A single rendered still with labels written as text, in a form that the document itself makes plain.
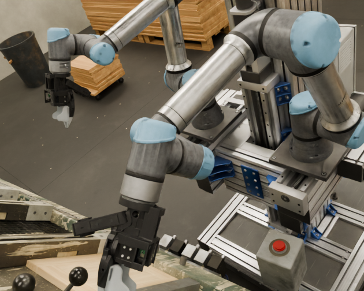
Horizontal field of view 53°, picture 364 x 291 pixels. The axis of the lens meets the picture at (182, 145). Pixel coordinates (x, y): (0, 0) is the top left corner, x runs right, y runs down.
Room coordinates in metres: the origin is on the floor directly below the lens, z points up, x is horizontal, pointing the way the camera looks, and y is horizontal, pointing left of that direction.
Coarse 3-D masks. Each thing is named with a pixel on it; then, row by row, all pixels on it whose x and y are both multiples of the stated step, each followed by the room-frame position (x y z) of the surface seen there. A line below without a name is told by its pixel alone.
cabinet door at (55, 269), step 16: (80, 256) 0.83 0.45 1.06; (96, 256) 0.85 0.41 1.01; (48, 272) 0.69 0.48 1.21; (64, 272) 0.70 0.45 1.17; (96, 272) 0.73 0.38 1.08; (144, 272) 0.77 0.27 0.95; (160, 272) 0.78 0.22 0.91; (64, 288) 0.62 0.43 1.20; (80, 288) 0.61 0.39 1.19; (96, 288) 0.62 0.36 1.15
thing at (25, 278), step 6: (18, 276) 0.43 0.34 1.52; (24, 276) 0.42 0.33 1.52; (30, 276) 0.43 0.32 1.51; (18, 282) 0.41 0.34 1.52; (24, 282) 0.41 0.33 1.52; (30, 282) 0.41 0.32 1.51; (12, 288) 0.42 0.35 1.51; (18, 288) 0.41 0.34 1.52; (24, 288) 0.41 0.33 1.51; (30, 288) 0.41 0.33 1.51
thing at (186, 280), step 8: (176, 280) 0.69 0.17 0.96; (184, 280) 0.69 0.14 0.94; (192, 280) 0.70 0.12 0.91; (144, 288) 0.61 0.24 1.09; (152, 288) 0.61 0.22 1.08; (160, 288) 0.62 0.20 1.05; (168, 288) 0.62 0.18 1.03; (176, 288) 0.63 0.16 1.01; (184, 288) 0.64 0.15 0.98; (192, 288) 0.66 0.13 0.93
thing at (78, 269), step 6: (72, 270) 0.48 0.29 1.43; (78, 270) 0.47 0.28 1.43; (84, 270) 0.47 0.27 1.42; (72, 276) 0.47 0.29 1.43; (78, 276) 0.46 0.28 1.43; (84, 276) 0.46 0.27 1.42; (72, 282) 0.46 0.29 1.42; (78, 282) 0.46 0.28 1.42; (84, 282) 0.46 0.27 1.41; (66, 288) 0.47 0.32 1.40
